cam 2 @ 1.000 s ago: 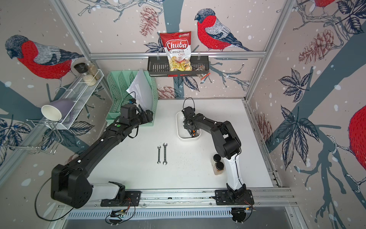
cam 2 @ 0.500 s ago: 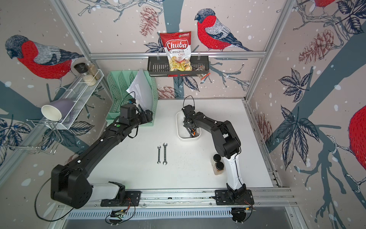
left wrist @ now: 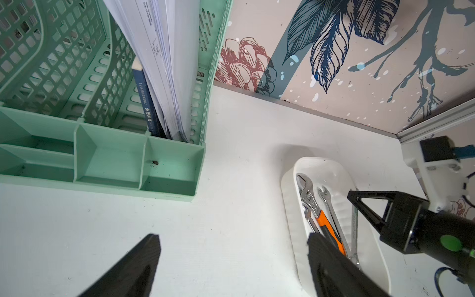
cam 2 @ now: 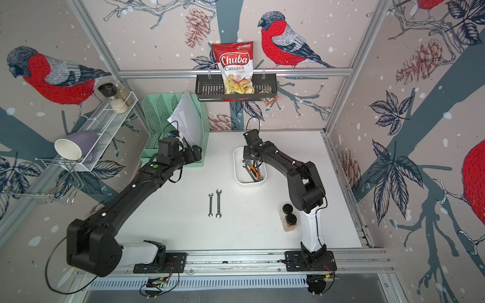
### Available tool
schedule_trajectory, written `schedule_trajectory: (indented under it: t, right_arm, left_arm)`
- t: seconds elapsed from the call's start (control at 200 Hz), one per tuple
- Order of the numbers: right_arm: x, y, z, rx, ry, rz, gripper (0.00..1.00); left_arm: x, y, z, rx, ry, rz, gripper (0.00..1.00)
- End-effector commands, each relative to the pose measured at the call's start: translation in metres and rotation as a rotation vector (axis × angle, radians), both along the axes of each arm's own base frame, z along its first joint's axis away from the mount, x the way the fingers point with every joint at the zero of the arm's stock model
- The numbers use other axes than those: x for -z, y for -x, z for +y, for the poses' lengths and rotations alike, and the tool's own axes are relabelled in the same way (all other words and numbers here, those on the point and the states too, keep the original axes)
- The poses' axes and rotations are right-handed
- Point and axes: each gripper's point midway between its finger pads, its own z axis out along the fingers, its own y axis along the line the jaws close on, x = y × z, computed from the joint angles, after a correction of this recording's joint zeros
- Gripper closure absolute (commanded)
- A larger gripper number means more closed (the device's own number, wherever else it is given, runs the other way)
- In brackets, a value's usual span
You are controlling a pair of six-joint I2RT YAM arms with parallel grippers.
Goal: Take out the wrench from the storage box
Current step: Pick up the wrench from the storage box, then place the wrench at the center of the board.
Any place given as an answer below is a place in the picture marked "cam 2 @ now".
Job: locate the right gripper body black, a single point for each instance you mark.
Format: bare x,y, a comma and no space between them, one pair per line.
247,153

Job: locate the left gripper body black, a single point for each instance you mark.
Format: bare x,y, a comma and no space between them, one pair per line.
184,157

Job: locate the small silver wrench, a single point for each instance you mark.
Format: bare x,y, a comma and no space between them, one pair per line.
210,213

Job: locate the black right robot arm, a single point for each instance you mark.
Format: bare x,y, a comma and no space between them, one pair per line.
305,187

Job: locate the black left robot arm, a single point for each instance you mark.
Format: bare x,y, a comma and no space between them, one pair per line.
90,244

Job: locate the white plastic storage box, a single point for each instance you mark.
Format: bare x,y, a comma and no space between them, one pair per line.
241,175

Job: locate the white paper stack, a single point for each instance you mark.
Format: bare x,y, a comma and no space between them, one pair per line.
187,120

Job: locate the green plastic file organizer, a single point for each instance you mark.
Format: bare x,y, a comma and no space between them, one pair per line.
157,108

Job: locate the black lid spice jar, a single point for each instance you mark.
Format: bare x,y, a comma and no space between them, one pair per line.
116,103
285,210

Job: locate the spice jar brown powder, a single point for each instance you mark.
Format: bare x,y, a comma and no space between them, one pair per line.
289,222

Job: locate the clear glass jar on shelf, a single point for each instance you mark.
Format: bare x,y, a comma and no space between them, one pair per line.
123,92

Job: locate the red cassava chips bag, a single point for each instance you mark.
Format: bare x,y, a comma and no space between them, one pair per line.
235,61

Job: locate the purple white cup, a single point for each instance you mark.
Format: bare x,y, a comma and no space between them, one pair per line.
77,145

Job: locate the orange handled adjustable wrench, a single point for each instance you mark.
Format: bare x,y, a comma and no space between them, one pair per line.
260,178

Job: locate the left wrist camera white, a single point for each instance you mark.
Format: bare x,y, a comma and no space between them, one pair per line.
176,134

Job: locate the black wire wall basket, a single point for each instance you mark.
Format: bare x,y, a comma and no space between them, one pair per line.
211,89

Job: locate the white wire wall shelf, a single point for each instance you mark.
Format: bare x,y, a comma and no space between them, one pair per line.
105,123

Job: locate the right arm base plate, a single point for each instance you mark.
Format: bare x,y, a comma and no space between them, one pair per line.
306,261

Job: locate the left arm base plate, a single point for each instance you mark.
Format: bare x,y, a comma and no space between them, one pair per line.
164,262

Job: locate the wire cup holder rack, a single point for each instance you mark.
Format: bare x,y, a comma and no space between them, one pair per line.
43,181

